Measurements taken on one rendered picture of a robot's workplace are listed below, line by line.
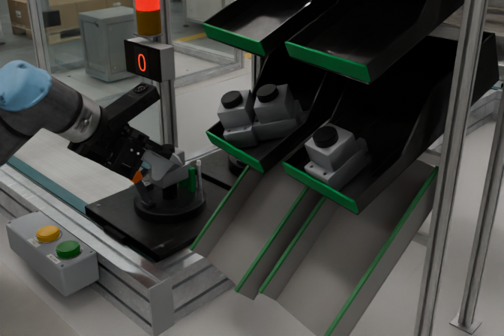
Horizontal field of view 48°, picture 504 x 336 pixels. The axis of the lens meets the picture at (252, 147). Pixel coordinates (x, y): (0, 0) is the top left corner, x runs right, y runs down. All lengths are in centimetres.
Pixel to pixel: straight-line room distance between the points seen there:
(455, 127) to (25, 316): 78
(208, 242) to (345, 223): 23
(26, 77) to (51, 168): 63
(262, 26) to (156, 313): 49
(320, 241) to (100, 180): 67
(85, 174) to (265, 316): 61
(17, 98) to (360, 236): 52
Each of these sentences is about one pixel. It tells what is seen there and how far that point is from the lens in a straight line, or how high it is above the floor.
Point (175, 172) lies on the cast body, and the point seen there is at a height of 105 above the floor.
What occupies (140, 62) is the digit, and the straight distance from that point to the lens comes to 124.
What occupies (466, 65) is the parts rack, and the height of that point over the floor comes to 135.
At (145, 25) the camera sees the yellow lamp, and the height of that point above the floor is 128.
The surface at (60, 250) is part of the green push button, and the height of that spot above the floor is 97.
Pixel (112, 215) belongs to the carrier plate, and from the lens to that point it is 112.
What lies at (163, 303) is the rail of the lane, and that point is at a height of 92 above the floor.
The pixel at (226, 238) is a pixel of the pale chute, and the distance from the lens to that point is 93.
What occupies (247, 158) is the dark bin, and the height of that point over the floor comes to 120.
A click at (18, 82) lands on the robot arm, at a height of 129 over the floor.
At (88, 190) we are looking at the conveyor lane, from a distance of 133.
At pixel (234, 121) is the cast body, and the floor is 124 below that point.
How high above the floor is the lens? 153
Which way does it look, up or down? 24 degrees down
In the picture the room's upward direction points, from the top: straight up
